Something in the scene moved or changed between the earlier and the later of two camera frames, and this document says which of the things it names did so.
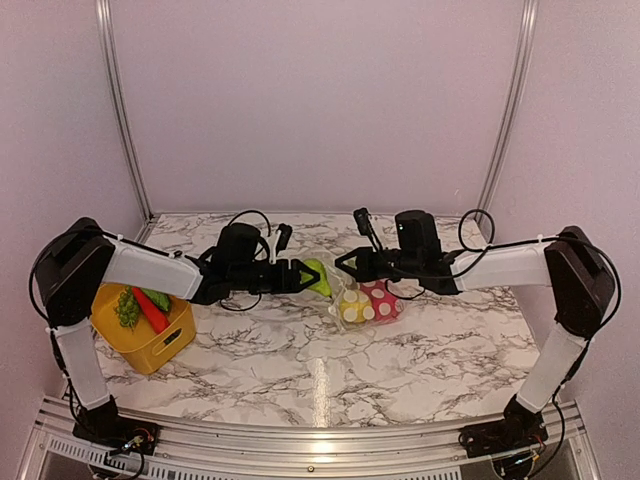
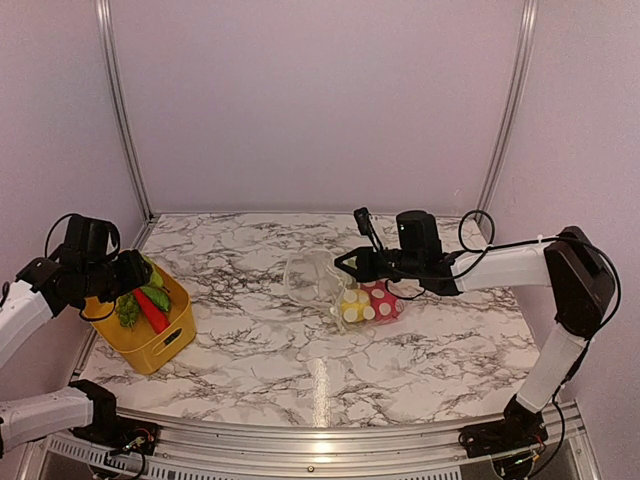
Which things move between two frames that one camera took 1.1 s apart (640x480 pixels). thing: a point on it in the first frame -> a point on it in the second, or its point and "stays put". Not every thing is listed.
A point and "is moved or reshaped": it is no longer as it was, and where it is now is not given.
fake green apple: [322, 285] is moved or reshaped
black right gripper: [365, 270] stays put
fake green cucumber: [160, 299] stays put
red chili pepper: [156, 317] stays put
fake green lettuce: [127, 308] stays put
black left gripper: [293, 285] -> [134, 275]
